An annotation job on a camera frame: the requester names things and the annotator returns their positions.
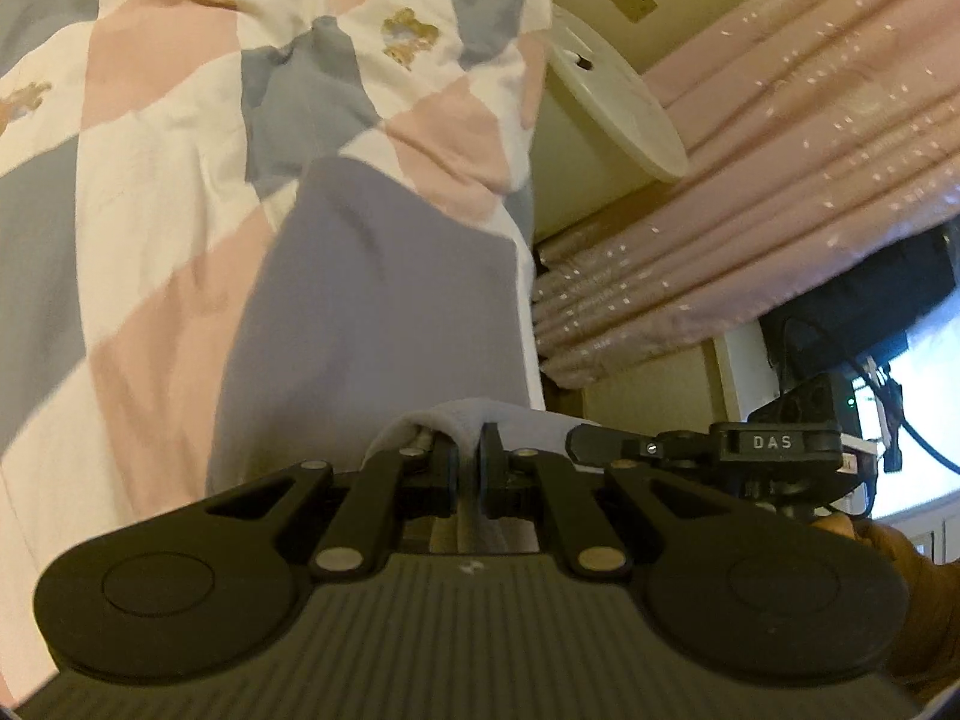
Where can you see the operator hand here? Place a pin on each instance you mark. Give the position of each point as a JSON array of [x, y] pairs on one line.
[[924, 659]]

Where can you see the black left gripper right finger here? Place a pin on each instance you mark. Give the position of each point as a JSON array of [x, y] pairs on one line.
[[741, 589]]

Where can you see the checkered pink grey white quilt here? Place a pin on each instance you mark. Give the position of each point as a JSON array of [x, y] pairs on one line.
[[150, 151]]

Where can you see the pink sparkly curtain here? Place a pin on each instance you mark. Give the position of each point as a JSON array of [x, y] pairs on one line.
[[818, 132]]

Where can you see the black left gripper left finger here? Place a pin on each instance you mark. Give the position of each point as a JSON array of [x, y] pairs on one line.
[[201, 588]]

